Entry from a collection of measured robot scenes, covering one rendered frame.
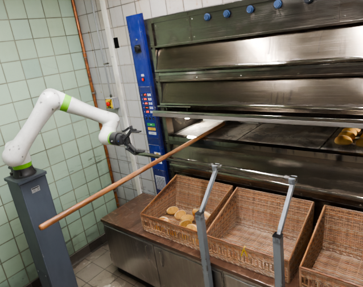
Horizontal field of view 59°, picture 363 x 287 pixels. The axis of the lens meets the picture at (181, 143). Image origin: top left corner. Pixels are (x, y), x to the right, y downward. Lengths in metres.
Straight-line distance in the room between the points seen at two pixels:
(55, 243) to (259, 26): 2.02
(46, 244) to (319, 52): 2.15
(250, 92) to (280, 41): 0.36
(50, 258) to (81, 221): 0.85
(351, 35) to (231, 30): 0.69
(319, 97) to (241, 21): 0.66
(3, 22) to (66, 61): 0.57
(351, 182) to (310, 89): 0.59
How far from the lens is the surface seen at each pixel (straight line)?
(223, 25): 2.20
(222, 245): 2.09
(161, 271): 2.60
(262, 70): 2.08
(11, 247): 3.12
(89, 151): 3.28
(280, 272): 1.83
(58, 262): 2.66
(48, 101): 2.09
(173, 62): 2.45
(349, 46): 1.91
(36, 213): 2.44
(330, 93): 1.97
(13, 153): 2.17
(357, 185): 2.11
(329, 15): 1.95
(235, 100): 2.19
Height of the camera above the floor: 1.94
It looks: 18 degrees down
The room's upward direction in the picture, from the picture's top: 8 degrees counter-clockwise
